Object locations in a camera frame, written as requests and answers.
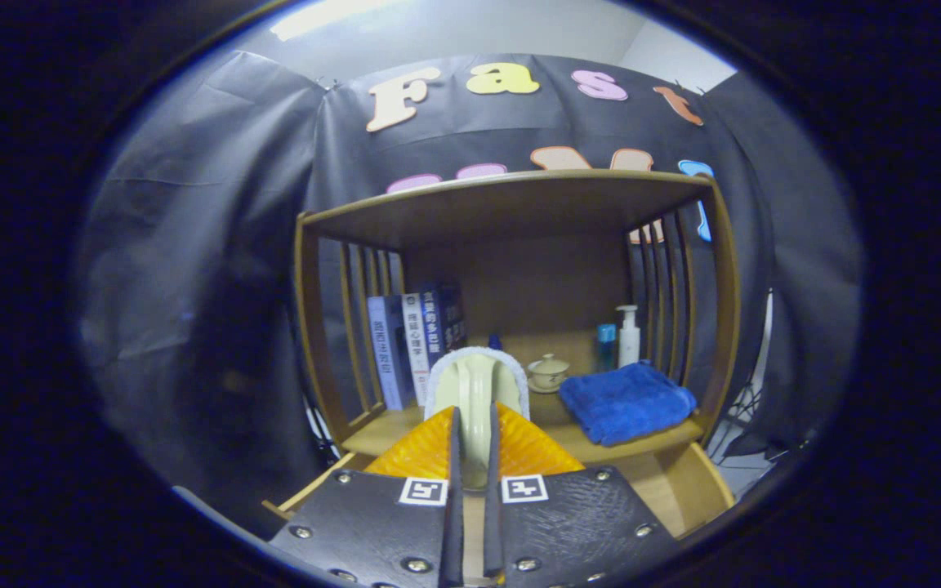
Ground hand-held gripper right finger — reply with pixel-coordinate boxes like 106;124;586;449
483;402;680;588

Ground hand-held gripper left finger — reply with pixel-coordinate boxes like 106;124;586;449
266;406;465;588

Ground cream scrub brush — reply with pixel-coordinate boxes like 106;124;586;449
424;346;531;491

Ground wooden countertop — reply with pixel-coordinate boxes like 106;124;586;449
342;392;704;474

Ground wooden cabinet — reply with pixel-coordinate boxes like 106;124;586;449
292;169;743;544

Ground beige lidded teacup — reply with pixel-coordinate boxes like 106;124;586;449
526;353;571;394

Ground blue folded towel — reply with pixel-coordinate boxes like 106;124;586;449
558;361;698;447

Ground white book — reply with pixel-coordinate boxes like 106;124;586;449
402;292;432;407

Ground light blue book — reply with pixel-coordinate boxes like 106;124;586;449
366;295;416;411

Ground white pump bottle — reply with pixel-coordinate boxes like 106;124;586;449
615;305;642;368

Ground black light stand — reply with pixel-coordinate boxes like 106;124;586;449
707;380;769;460

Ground black backdrop cloth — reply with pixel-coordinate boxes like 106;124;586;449
74;49;863;540

